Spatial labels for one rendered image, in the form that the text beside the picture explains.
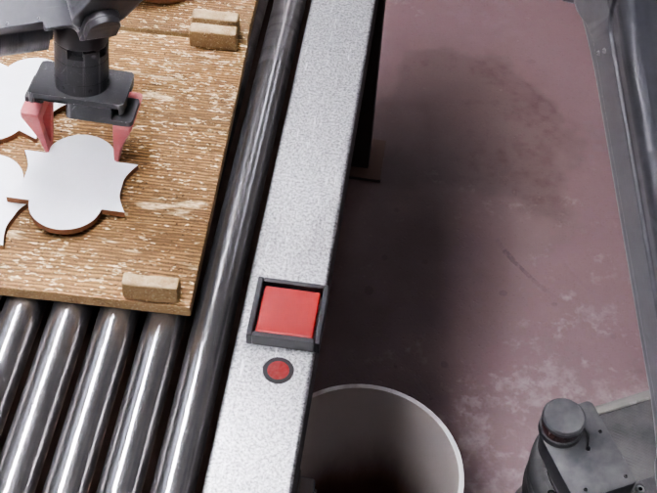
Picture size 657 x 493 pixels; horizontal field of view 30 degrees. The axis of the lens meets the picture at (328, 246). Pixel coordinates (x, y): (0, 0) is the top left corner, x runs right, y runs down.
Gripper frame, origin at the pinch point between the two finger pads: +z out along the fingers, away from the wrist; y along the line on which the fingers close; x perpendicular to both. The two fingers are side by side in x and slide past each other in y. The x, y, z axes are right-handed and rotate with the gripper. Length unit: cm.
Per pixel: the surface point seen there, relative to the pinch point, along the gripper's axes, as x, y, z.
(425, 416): 16, 48, 54
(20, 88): 9.1, -9.5, -0.8
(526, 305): 72, 72, 79
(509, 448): 39, 68, 85
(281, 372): -24.1, 25.4, 6.0
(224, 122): 7.4, 14.9, -1.1
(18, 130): 2.4, -8.0, 0.3
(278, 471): -35.2, 26.4, 8.0
